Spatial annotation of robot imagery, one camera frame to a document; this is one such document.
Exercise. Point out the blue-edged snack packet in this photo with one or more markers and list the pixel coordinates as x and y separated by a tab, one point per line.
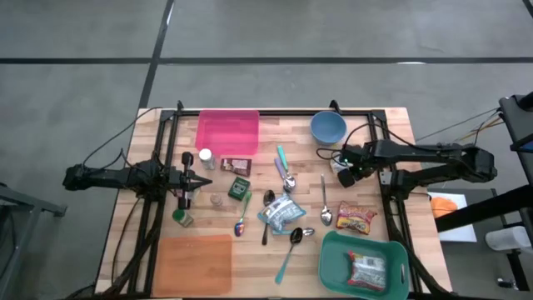
283	212

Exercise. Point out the grey metal table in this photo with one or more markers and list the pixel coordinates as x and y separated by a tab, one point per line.
41	205

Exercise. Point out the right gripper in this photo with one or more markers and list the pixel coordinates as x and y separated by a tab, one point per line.
360	158

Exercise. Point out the pink translucent plastic bin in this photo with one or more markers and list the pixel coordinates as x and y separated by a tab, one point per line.
227	131

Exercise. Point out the small orange-label spice jar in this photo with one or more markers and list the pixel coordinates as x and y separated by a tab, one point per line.
216	199

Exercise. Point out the brown spice packet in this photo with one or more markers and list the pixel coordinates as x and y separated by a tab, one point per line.
237	166

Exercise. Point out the orange cloth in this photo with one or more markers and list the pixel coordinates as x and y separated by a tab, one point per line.
443	207

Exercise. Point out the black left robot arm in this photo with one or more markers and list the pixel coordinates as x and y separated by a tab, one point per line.
108	177

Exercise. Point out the green spice tin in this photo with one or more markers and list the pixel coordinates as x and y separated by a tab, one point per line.
238	188

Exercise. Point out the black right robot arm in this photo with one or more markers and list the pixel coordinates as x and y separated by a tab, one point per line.
416	152

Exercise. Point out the small clear spice jar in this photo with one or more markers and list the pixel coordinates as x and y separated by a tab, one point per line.
197	195

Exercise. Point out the blue bowl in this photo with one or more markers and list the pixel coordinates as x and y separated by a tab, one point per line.
327	127

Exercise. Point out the green-lid spice jar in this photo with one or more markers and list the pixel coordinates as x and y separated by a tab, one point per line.
180	216

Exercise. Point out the red yellow snack packet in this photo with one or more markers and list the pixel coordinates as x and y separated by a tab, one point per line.
356	218

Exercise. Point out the plain black spoon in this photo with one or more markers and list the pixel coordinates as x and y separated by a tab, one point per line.
269	196

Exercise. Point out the black frame clamp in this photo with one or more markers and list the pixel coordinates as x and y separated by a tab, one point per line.
334	106
180	105

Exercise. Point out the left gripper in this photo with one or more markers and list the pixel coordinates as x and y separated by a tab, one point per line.
187	166

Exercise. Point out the orange translucent plastic bin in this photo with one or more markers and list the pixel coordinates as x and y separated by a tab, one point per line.
191	266

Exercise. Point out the white paper sheet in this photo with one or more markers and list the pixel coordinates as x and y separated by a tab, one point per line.
458	235

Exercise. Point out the orange white snack packet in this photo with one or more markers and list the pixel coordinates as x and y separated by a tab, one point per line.
368	271

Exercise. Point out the white-lid tall spice jar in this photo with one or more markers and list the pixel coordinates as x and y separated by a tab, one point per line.
206	156

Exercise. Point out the black equipment stand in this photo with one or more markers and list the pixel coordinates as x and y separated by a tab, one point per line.
514	116

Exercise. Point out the plain silver spoon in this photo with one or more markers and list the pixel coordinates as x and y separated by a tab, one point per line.
326	216

